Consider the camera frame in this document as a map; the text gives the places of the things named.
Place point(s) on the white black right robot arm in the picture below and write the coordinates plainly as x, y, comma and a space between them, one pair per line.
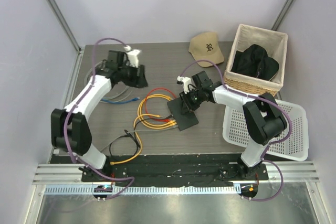
263, 117

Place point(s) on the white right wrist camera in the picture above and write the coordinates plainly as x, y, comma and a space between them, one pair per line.
184, 81

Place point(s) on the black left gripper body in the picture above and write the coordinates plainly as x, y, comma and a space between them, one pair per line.
128, 75

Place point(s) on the wicker basket with liner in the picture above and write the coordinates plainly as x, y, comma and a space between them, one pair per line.
274, 42

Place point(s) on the black cap in basket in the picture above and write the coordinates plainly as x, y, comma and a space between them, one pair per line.
254, 62

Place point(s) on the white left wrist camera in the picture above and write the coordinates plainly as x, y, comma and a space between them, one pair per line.
132, 55

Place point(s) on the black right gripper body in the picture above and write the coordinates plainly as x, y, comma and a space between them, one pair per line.
193, 98

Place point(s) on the black mounting base plate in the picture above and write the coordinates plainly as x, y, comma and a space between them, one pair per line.
182, 171

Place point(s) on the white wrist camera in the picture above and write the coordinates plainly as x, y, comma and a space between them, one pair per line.
184, 81
132, 55

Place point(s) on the aluminium front rail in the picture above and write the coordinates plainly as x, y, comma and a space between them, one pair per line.
61, 179

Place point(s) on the white plastic perforated basket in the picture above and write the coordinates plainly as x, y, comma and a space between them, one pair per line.
292, 143

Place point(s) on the beige baseball cap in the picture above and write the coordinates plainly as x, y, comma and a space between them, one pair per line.
205, 46

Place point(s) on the black network switch box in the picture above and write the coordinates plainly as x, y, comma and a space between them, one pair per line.
184, 121

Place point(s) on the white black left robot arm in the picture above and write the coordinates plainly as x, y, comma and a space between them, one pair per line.
69, 126

